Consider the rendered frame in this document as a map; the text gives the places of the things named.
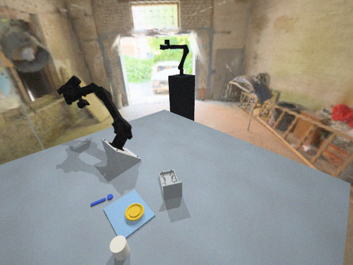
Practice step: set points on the light blue flat mat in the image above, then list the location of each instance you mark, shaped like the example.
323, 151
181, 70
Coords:
116, 214

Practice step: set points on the white cylinder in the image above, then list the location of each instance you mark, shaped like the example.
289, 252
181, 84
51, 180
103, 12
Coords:
119, 247

